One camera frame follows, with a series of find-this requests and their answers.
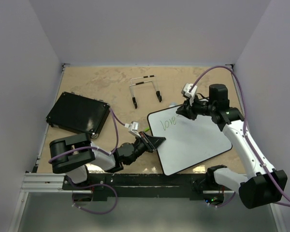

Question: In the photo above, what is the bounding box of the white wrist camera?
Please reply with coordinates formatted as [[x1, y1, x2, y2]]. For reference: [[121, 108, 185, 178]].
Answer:
[[124, 121, 141, 137], [181, 83, 197, 99]]

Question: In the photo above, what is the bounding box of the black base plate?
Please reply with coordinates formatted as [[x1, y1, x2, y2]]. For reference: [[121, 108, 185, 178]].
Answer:
[[62, 173, 235, 202]]

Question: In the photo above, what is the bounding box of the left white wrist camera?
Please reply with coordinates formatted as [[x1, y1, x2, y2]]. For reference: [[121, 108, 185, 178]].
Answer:
[[124, 121, 141, 137]]

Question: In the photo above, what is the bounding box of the white microphone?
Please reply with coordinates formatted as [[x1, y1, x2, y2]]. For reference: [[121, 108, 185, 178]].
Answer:
[[168, 102, 177, 108]]

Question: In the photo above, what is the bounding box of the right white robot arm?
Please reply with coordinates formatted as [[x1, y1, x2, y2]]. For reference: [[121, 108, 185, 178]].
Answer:
[[176, 83, 288, 209]]

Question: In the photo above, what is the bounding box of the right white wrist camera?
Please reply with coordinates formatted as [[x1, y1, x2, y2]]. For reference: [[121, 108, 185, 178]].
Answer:
[[181, 83, 197, 99]]

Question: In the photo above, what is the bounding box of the black wire easel stand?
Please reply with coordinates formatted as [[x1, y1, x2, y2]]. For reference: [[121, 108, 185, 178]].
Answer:
[[129, 74, 162, 109]]

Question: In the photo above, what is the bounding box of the aluminium frame rail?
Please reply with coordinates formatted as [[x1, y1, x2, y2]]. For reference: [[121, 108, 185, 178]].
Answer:
[[8, 172, 66, 232]]

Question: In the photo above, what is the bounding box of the black flat case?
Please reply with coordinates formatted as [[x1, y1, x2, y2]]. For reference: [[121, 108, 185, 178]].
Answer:
[[46, 92, 110, 139]]

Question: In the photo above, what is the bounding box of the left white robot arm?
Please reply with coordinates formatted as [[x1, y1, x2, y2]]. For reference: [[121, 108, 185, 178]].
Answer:
[[49, 131, 166, 189]]

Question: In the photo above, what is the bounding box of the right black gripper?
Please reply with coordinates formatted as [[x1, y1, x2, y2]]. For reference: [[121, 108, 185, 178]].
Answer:
[[176, 93, 216, 121]]

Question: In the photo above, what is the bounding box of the white rectangular whiteboard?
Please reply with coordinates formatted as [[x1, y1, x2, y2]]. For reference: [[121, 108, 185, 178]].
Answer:
[[147, 106, 232, 175]]

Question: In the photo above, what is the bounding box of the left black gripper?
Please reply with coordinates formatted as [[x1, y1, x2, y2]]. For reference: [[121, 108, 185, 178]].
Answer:
[[126, 131, 166, 165]]

